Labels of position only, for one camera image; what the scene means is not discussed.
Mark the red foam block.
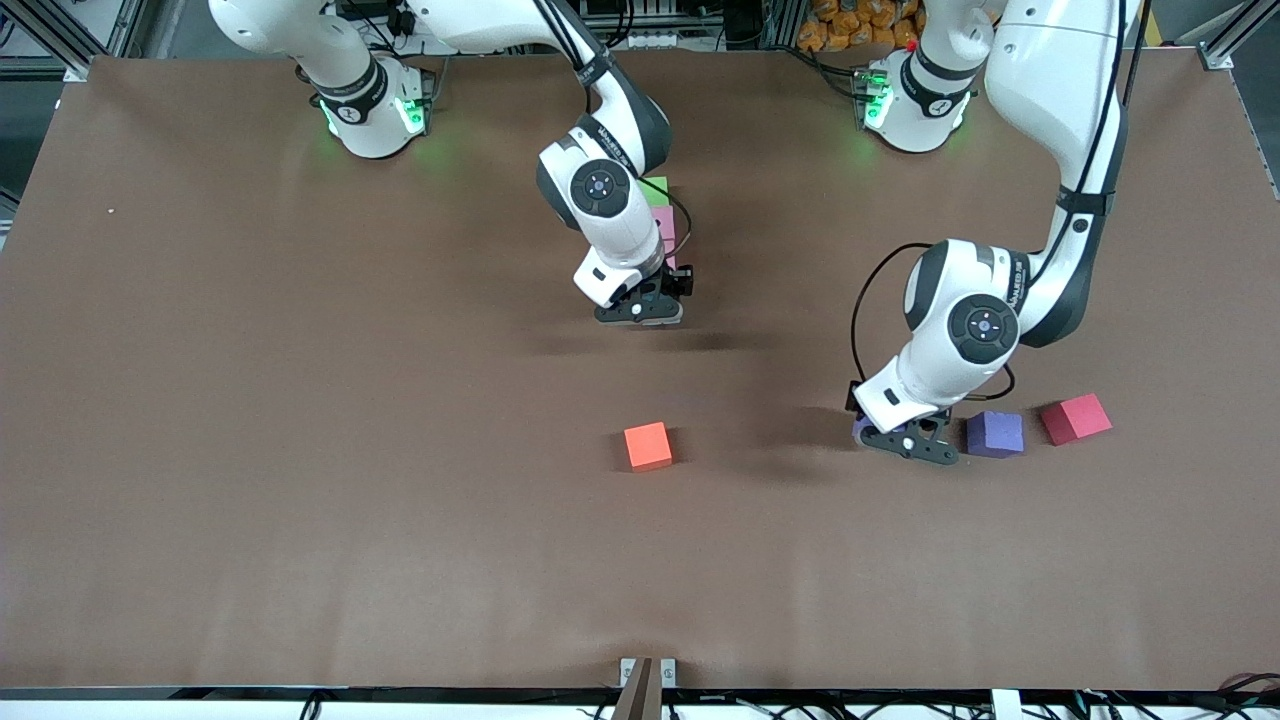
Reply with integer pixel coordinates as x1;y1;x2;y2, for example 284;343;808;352
1040;393;1113;447

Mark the orange foam block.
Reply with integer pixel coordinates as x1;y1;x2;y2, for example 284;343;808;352
623;421;674;472

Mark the grey metal equipment rack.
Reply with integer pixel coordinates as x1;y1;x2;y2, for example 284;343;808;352
600;0;691;51

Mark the orange lumpy items pile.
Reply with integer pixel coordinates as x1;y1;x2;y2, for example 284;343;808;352
797;0;921;53

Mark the brown table cover sheet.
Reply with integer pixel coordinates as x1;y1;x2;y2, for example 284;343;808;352
0;45;1280;693

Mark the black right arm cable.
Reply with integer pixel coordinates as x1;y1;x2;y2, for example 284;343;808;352
535;0;694;266

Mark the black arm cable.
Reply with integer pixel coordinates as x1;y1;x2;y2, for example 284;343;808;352
848;0;1151;403
535;0;694;266

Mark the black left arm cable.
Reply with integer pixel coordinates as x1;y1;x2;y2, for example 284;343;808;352
848;0;1151;403

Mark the metal bracket plate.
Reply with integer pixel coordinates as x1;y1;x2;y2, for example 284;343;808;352
619;656;678;691

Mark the brown camera mount pole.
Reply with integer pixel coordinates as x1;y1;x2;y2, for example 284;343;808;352
610;656;663;720

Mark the aluminium frame profile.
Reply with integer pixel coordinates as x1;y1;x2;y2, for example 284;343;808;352
0;0;136;83
1195;0;1280;73

